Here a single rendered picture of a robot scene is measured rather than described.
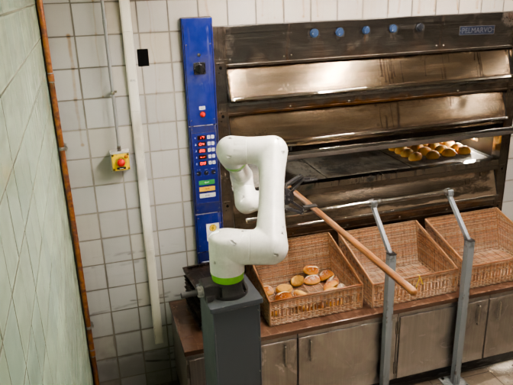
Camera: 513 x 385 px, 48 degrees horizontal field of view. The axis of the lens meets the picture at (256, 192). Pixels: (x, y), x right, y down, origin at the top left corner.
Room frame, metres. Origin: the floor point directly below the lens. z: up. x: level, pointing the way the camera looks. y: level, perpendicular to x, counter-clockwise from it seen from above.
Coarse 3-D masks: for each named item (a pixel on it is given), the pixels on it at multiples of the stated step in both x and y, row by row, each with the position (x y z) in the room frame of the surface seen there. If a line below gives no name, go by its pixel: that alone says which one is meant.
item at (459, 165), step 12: (408, 168) 3.44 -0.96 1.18; (420, 168) 3.43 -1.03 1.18; (432, 168) 3.44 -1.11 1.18; (444, 168) 3.47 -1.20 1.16; (456, 168) 3.49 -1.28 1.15; (468, 168) 3.51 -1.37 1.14; (324, 180) 3.26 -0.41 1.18; (336, 180) 3.26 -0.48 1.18; (348, 180) 3.28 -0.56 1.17; (360, 180) 3.30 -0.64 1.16; (372, 180) 3.32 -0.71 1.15
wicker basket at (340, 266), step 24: (288, 240) 3.15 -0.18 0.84; (312, 240) 3.20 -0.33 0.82; (288, 264) 3.11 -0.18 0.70; (312, 264) 3.15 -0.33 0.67; (336, 264) 3.10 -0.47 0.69; (264, 288) 2.73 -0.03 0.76; (312, 288) 3.01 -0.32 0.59; (360, 288) 2.79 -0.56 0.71; (264, 312) 2.72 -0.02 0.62; (288, 312) 2.75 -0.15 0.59; (312, 312) 2.71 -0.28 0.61; (336, 312) 2.74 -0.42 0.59
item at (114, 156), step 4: (112, 152) 2.85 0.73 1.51; (116, 152) 2.85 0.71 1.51; (120, 152) 2.85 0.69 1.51; (124, 152) 2.85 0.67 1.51; (128, 152) 2.85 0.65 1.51; (112, 156) 2.83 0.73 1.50; (116, 156) 2.83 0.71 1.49; (120, 156) 2.84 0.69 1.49; (128, 156) 2.85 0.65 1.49; (112, 160) 2.83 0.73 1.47; (116, 160) 2.83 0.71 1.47; (124, 160) 2.84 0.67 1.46; (128, 160) 2.85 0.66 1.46; (112, 164) 2.83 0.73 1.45; (116, 164) 2.83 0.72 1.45; (124, 164) 2.84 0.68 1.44; (128, 164) 2.85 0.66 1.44; (112, 168) 2.83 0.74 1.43; (116, 168) 2.83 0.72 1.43; (120, 168) 2.84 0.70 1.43; (124, 168) 2.84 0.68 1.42; (128, 168) 2.85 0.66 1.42
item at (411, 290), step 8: (296, 192) 2.99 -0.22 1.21; (304, 200) 2.87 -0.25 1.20; (312, 208) 2.77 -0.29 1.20; (320, 216) 2.67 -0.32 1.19; (328, 224) 2.58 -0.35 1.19; (336, 224) 2.53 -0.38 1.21; (344, 232) 2.44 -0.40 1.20; (352, 240) 2.36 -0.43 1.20; (360, 248) 2.28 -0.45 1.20; (368, 256) 2.21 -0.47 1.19; (376, 264) 2.14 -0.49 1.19; (384, 264) 2.11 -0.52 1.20; (384, 272) 2.09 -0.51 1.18; (392, 272) 2.04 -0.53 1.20; (400, 280) 1.98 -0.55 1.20; (408, 288) 1.92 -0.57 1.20
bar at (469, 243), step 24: (432, 192) 3.02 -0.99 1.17; (288, 216) 2.77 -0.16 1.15; (456, 216) 2.96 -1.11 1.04; (384, 240) 2.77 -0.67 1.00; (384, 288) 2.73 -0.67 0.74; (384, 312) 2.71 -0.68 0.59; (384, 336) 2.70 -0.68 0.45; (456, 336) 2.85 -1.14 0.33; (384, 360) 2.69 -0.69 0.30; (456, 360) 2.83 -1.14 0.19; (384, 384) 2.69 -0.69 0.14; (456, 384) 2.83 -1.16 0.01
